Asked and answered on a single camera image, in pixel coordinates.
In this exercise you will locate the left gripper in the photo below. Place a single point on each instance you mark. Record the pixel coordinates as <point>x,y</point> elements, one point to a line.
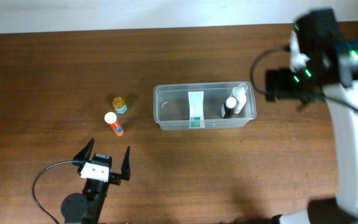
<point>115,178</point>

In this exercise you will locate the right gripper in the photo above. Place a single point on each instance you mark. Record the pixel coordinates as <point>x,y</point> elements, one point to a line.
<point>285,78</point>

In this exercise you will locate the clear white spray bottle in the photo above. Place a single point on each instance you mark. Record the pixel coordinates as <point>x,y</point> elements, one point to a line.
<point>239,93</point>

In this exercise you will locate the small gold-lid jar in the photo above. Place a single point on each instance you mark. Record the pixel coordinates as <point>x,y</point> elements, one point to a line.
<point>119,105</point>

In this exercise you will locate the dark bottle white cap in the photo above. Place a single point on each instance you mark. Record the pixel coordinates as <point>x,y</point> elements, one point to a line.
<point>227,109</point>

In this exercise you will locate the white green tube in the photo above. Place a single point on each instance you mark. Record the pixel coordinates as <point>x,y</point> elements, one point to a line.
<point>196,112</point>

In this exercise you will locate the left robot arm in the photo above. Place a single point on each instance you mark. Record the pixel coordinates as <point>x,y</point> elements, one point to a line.
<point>86,207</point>

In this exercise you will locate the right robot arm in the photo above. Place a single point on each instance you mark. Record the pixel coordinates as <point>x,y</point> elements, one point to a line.
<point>324,68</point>

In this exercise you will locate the clear plastic container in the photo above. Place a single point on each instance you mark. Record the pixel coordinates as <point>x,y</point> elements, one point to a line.
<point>171,105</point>

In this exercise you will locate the orange tube white cap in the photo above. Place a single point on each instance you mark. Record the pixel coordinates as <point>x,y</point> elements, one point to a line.
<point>112,120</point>

